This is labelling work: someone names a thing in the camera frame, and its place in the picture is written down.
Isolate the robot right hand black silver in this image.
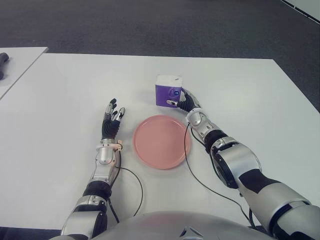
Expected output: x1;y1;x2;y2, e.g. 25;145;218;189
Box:
165;87;203;113

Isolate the robot left hand black silver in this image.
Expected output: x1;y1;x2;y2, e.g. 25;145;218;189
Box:
101;97;126;140

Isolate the purple tissue paper pack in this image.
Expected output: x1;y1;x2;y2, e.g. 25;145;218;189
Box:
154;74;184;108

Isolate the pink round plate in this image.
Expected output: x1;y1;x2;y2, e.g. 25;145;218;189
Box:
132;114;193;171

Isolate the silver robot torso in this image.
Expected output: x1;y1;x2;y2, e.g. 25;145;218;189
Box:
92;211;276;240

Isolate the black object on side table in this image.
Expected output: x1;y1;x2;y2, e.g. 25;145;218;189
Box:
0;52;10;80

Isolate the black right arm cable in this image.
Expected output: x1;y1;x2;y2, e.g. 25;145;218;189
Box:
183;122;258;230

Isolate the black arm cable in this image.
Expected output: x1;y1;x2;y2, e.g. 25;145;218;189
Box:
107;149;144;223
183;122;258;230

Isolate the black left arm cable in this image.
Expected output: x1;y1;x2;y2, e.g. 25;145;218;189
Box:
107;149;144;223

